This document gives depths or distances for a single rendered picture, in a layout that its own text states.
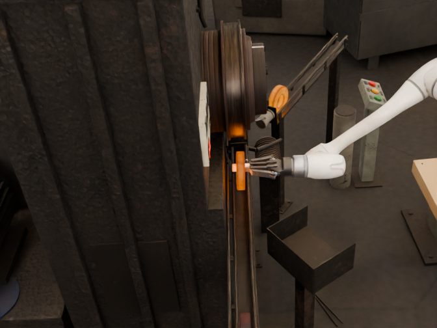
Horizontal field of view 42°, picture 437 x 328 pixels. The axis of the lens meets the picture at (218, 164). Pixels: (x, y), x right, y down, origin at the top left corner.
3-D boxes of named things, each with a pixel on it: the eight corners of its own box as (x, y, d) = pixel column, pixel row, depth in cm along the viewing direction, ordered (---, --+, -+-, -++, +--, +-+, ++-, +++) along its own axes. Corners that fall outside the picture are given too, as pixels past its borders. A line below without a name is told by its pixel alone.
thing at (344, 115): (331, 190, 339) (335, 116, 307) (328, 177, 349) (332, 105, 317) (352, 189, 339) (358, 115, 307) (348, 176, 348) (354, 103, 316)
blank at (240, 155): (236, 170, 219) (245, 170, 219) (235, 143, 231) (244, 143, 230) (237, 198, 230) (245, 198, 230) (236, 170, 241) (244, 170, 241)
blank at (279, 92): (274, 119, 296) (279, 120, 295) (263, 107, 283) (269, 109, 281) (285, 92, 298) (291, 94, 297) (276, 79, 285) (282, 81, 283)
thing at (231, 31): (231, 164, 224) (223, 55, 195) (230, 99, 261) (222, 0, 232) (248, 163, 224) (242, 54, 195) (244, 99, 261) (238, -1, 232)
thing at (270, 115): (255, 127, 285) (254, 117, 281) (264, 116, 290) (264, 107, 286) (266, 130, 283) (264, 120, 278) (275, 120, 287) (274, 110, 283)
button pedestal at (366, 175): (356, 191, 337) (364, 101, 299) (348, 165, 356) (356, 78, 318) (383, 189, 336) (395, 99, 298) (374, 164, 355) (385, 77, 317)
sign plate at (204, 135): (203, 166, 195) (198, 122, 184) (205, 123, 215) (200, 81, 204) (210, 166, 195) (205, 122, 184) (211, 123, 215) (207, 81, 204)
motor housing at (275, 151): (259, 237, 313) (255, 160, 280) (257, 210, 331) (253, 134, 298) (283, 236, 313) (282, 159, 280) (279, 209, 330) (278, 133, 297)
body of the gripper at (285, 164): (292, 180, 228) (268, 181, 228) (290, 166, 235) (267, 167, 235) (293, 165, 223) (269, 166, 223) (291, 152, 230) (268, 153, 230)
